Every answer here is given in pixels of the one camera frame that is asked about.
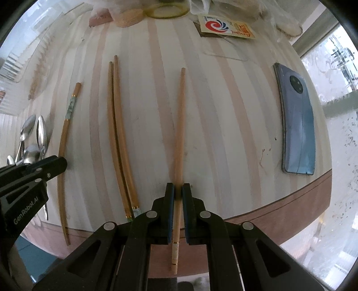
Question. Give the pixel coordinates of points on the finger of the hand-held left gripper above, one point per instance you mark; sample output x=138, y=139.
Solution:
x=51, y=166

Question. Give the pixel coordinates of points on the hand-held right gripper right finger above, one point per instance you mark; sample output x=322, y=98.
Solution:
x=186, y=215

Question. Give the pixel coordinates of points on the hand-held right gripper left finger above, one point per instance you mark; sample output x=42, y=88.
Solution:
x=169, y=215

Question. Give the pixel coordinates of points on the wooden chopstick with gold bands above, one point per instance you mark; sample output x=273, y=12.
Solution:
x=179, y=134

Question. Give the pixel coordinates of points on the metal spoon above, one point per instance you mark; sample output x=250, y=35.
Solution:
x=29, y=125
x=41, y=133
x=30, y=155
x=10, y=160

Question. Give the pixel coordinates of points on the wooden chopstick with green pattern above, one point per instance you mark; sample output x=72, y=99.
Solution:
x=65, y=140

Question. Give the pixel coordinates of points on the plain wooden chopstick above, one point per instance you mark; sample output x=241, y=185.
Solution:
x=113, y=134
x=120, y=134

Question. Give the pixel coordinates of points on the clear plastic container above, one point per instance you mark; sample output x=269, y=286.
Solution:
x=25, y=61

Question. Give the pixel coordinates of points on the blue smartphone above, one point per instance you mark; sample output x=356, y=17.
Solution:
x=298, y=123

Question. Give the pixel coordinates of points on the pink packet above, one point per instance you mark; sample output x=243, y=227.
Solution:
x=100, y=16

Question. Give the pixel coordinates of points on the woven straw pad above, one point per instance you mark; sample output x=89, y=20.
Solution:
x=129, y=17

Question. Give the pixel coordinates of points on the yellow packet with red swirl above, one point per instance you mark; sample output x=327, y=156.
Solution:
x=223, y=26

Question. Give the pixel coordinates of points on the white plastic bag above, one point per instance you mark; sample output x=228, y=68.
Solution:
x=268, y=14

